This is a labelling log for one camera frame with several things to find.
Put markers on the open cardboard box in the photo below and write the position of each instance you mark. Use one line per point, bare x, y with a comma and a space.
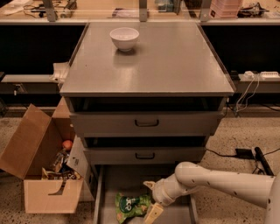
33, 147

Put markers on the snack packets in box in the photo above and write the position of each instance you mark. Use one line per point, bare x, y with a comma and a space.
59, 169

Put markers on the top grey drawer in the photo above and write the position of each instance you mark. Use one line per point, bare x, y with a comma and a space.
145, 124

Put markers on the black power adapter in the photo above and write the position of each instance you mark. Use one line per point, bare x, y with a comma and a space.
244, 153

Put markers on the pink storage box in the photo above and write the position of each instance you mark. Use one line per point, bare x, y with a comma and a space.
224, 8

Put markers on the orange ball in box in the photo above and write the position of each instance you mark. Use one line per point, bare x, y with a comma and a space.
67, 145

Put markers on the white power strip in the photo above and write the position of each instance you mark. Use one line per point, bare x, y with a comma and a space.
270, 75

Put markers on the grey drawer cabinet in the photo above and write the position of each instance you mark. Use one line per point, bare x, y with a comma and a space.
172, 68

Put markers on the bottom grey open drawer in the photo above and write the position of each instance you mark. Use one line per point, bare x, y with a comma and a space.
128, 179

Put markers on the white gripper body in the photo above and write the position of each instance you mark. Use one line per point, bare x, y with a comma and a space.
158, 191

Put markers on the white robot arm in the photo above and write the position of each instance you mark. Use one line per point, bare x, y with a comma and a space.
188, 178

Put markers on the black bar on floor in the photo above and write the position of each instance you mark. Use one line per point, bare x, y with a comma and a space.
260, 157

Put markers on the white ceramic bowl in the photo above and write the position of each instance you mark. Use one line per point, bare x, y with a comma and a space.
124, 38

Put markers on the middle grey drawer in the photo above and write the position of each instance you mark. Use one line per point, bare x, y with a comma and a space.
141, 155

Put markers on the green rice chip bag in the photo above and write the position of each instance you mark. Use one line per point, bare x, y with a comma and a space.
130, 207

